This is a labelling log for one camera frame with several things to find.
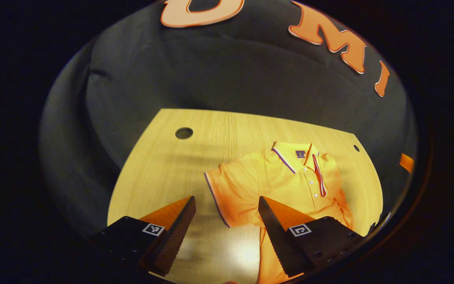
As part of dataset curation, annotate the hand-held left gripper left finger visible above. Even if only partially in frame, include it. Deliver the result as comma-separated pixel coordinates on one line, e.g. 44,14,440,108
91,196,197,277

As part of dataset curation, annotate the orange T-shirt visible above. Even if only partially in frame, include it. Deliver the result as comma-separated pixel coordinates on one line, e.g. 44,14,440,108
205,141,355,284

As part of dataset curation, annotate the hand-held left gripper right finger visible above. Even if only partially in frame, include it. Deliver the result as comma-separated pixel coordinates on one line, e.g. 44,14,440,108
258,196,365,278

